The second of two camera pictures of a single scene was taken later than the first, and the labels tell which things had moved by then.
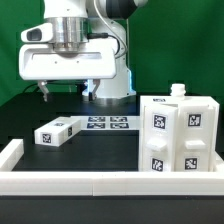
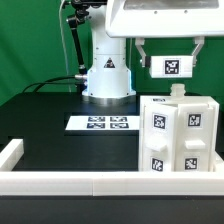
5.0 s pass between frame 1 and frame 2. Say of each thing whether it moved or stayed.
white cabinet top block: moved
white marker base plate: stayed
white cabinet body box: stayed
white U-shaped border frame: stayed
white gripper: moved
